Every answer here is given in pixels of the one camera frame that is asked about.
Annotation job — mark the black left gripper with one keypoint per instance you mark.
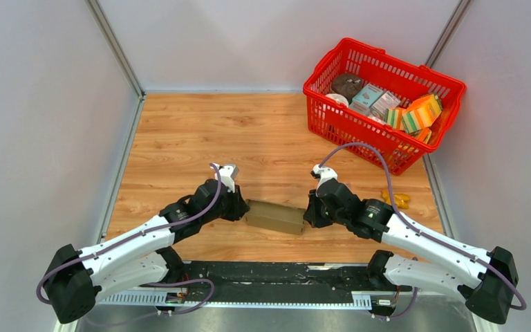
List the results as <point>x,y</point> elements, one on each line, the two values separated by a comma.
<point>239,207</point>

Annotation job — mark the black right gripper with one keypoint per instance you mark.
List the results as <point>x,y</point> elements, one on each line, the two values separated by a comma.
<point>310,216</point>

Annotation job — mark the brown cardboard paper box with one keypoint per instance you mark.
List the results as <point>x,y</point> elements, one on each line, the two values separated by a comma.
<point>275,217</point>

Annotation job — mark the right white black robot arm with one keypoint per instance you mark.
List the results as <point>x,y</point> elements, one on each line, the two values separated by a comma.
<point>482,279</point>

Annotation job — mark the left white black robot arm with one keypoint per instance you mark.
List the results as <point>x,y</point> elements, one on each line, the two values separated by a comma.
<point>77,279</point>

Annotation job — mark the teal small box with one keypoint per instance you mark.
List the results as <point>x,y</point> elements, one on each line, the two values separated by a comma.
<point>366,96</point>

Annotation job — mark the grey white small box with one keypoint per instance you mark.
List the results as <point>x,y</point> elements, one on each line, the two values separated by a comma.
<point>385,101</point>

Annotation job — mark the orange green striped box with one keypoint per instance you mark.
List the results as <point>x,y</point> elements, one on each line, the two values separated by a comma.
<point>422,113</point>

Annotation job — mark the yellow small object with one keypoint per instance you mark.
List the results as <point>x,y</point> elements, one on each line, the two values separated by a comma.
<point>401,200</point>

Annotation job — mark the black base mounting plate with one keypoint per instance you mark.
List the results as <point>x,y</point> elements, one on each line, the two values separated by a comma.
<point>284,283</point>

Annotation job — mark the green orange striped pack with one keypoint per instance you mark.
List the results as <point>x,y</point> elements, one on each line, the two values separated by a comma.
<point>393,118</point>

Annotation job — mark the white round container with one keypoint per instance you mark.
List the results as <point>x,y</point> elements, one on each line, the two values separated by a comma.
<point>338,98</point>

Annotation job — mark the red plastic basket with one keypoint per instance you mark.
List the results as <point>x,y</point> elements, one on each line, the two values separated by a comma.
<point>342,125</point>

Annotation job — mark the brown round packaged item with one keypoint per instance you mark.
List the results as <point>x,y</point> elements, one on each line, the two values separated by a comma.
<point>348,85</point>

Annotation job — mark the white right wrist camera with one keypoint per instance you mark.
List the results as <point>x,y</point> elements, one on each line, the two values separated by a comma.
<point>323,174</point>

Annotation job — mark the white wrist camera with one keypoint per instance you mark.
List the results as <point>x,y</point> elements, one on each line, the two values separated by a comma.
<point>323,174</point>
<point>226,175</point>

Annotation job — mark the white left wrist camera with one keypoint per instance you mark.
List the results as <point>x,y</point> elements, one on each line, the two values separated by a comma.
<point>226,175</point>

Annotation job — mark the aluminium frame corner post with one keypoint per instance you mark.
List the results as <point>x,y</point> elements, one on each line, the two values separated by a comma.
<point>107,31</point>

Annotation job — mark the right aluminium corner post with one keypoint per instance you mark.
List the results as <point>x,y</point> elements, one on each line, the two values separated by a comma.
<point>448,31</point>

